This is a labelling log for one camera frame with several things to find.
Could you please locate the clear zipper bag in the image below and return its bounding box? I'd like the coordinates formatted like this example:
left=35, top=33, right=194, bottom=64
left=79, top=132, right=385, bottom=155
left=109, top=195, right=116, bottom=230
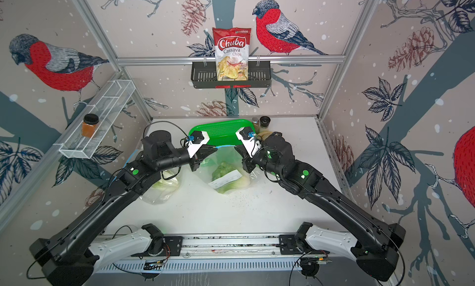
left=139, top=168, right=183, bottom=205
left=195, top=146, right=263, bottom=194

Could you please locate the chinese cabbage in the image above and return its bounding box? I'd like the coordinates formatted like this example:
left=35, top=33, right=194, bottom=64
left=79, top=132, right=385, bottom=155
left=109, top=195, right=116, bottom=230
left=209, top=162, right=251, bottom=194
left=151, top=171, right=181, bottom=193

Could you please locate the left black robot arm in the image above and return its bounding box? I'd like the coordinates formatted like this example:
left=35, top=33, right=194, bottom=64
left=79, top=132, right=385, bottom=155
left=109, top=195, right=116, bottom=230
left=30, top=130, right=217, bottom=286

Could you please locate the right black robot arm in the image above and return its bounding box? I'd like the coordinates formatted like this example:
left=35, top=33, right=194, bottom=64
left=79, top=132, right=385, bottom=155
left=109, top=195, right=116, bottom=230
left=235, top=128, right=406, bottom=282

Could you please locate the red cassava chips bag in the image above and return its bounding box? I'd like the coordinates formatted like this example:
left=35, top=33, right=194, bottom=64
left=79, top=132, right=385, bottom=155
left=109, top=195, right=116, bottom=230
left=213, top=27, right=251, bottom=81

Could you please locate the green plastic basket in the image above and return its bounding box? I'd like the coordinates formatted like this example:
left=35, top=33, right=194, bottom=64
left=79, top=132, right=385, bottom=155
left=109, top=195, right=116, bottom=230
left=189, top=119, right=255, bottom=146

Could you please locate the yellow bamboo steamer bowl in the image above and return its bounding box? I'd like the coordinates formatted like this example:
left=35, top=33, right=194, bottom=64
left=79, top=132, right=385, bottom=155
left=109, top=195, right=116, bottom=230
left=258, top=131, right=273, bottom=140

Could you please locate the black cap pepper grinder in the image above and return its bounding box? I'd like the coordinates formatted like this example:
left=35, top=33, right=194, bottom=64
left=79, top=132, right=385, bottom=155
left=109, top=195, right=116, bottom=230
left=259, top=116, right=271, bottom=130

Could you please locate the metal cap spice jar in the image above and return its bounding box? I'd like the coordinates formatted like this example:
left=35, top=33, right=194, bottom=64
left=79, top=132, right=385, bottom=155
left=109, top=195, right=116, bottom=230
left=252, top=117, right=261, bottom=131

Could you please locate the orange spice jar black lid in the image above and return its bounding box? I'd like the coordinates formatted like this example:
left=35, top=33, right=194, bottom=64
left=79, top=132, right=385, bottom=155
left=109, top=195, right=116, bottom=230
left=81, top=113, right=99, bottom=138

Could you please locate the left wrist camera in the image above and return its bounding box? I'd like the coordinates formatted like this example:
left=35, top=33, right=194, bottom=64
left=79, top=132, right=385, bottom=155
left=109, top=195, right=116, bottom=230
left=186, top=131, right=210, bottom=158

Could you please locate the black wall basket shelf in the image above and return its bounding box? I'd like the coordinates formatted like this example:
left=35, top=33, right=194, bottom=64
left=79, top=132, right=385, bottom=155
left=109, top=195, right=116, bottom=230
left=191, top=59, right=272, bottom=89

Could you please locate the clear acrylic wall shelf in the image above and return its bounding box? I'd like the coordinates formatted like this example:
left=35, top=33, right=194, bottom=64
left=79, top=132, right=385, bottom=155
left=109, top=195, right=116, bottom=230
left=53, top=79, right=136, bottom=159

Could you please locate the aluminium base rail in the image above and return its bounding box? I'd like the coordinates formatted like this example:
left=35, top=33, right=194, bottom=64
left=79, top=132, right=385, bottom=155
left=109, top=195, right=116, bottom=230
left=96, top=232, right=387, bottom=261

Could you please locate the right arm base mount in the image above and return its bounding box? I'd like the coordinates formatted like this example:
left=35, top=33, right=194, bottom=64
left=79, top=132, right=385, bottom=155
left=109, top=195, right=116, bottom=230
left=278, top=235, right=329, bottom=256

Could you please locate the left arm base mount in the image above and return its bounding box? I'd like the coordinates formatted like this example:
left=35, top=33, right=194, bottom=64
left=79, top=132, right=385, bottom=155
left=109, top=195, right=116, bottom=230
left=132, top=235, right=184, bottom=258

